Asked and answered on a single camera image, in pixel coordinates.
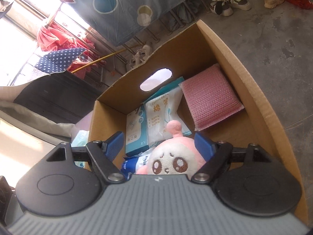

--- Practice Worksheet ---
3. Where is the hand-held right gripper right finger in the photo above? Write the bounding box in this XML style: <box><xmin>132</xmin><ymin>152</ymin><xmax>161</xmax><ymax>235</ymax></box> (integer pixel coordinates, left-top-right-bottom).
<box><xmin>191</xmin><ymin>131</ymin><xmax>272</xmax><ymax>184</ymax></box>

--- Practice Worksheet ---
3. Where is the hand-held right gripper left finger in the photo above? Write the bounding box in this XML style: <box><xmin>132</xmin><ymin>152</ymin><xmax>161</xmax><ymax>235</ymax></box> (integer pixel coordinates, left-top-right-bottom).
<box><xmin>46</xmin><ymin>131</ymin><xmax>126</xmax><ymax>183</ymax></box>

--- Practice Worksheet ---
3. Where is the blue white face mask box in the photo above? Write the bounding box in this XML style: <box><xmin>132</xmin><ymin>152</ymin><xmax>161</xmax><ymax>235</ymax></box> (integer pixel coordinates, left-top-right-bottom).
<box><xmin>125</xmin><ymin>105</ymin><xmax>149</xmax><ymax>156</ymax></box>

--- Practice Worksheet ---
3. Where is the blue wet wipes pack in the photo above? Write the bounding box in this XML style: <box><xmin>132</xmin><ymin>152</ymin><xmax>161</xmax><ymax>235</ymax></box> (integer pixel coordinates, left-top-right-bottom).
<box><xmin>121</xmin><ymin>152</ymin><xmax>157</xmax><ymax>179</ymax></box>

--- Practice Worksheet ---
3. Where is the pink plush toy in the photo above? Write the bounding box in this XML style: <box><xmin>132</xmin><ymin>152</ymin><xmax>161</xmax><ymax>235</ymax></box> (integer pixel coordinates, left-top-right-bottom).
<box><xmin>134</xmin><ymin>120</ymin><xmax>208</xmax><ymax>175</ymax></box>

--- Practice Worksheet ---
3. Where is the pink sponge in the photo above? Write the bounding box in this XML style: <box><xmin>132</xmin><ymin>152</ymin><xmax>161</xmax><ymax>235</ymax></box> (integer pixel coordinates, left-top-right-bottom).
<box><xmin>178</xmin><ymin>63</ymin><xmax>245</xmax><ymax>131</ymax></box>

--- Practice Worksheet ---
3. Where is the white cotton swab packet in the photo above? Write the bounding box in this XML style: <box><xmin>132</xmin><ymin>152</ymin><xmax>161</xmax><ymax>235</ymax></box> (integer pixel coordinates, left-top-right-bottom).
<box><xmin>143</xmin><ymin>77</ymin><xmax>192</xmax><ymax>148</ymax></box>

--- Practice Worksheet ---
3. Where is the cardboard box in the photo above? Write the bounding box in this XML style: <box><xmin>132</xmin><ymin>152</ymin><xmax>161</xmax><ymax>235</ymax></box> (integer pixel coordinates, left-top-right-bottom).
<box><xmin>89</xmin><ymin>20</ymin><xmax>309</xmax><ymax>228</ymax></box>

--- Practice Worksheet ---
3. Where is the white green plastic bag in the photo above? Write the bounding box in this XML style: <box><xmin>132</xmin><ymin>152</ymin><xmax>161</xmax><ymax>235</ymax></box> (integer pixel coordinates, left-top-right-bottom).
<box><xmin>71</xmin><ymin>130</ymin><xmax>90</xmax><ymax>169</ymax></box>

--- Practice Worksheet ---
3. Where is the black cabinet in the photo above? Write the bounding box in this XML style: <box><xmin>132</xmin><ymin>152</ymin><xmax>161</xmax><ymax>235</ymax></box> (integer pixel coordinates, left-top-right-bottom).
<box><xmin>13</xmin><ymin>72</ymin><xmax>103</xmax><ymax>124</ymax></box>

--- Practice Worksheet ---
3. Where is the white shoe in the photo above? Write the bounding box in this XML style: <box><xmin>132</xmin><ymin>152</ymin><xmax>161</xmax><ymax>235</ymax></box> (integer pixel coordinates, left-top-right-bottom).
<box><xmin>128</xmin><ymin>54</ymin><xmax>140</xmax><ymax>68</ymax></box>
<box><xmin>137</xmin><ymin>44</ymin><xmax>153</xmax><ymax>60</ymax></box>

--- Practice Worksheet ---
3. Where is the yellow stick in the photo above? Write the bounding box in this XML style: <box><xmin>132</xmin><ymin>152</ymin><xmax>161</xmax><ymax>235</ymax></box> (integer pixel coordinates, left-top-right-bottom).
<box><xmin>71</xmin><ymin>49</ymin><xmax>128</xmax><ymax>74</ymax></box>

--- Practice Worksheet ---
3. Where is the beige cloth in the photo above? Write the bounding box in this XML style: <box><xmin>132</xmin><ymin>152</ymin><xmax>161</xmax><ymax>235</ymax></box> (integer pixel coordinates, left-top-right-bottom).
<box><xmin>0</xmin><ymin>78</ymin><xmax>76</xmax><ymax>137</ymax></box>

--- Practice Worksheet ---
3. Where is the navy star print cloth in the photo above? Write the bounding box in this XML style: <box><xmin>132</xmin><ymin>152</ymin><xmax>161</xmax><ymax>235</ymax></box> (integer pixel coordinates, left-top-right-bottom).
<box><xmin>34</xmin><ymin>48</ymin><xmax>88</xmax><ymax>75</ymax></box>

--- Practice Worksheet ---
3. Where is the pink red hanging cloth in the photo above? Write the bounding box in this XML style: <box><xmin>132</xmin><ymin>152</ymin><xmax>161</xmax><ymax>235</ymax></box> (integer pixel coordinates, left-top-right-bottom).
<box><xmin>37</xmin><ymin>22</ymin><xmax>98</xmax><ymax>79</ymax></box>

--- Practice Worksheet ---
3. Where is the black white sneaker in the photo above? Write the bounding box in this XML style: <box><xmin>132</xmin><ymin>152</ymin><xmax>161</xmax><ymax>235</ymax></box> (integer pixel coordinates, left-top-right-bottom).
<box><xmin>230</xmin><ymin>0</ymin><xmax>251</xmax><ymax>11</ymax></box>
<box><xmin>210</xmin><ymin>0</ymin><xmax>234</xmax><ymax>16</ymax></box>

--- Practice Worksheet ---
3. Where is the blue circle print bedsheet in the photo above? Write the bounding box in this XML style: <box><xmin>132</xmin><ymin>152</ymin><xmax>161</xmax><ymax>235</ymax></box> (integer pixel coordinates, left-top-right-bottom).
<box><xmin>67</xmin><ymin>0</ymin><xmax>220</xmax><ymax>47</ymax></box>

